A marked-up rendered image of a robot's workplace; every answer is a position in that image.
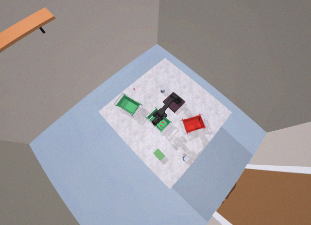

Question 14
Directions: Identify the green plastic tray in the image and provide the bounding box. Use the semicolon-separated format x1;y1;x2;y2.
145;107;172;132
113;92;143;117

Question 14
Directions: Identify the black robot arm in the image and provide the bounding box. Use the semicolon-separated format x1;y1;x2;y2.
152;93;182;125

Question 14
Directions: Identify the green rectangular block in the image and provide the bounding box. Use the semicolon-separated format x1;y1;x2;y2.
153;149;165;161

